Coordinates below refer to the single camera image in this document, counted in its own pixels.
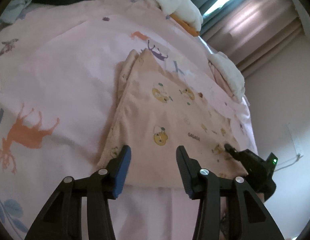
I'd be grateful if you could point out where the peach bear print garment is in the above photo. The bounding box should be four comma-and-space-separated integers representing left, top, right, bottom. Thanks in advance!
98, 50, 247, 188

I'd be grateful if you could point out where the white folded clothes stack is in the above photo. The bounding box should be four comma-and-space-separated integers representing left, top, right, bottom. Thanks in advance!
208, 52, 245, 102

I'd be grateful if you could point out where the pink folded garment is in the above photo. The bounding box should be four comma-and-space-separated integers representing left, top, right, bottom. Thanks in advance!
208, 61, 235, 100

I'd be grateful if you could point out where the beige side curtain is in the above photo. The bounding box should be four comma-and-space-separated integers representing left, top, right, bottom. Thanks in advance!
202, 0, 304, 77

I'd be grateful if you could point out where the orange folded cloth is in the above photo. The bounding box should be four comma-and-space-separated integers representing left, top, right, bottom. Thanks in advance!
170, 14, 199, 37

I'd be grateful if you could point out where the pink printed duvet cover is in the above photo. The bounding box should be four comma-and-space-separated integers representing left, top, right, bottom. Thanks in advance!
0, 0, 256, 239

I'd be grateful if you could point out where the grey plaid bedding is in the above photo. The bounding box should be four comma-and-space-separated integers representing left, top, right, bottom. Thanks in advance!
0, 0, 32, 29

